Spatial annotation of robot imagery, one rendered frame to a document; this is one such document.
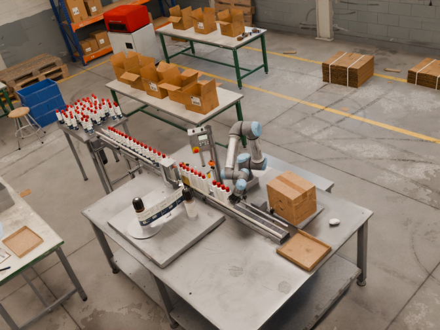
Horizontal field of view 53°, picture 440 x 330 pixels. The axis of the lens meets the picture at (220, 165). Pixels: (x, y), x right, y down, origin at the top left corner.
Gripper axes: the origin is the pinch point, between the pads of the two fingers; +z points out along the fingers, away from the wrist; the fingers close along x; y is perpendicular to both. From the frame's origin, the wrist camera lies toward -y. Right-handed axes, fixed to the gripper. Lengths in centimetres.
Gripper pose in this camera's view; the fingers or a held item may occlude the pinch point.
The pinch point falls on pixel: (234, 202)
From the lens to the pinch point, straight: 364.7
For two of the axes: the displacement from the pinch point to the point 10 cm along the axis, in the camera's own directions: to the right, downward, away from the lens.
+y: -7.2, 5.0, -4.9
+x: 6.7, 6.8, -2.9
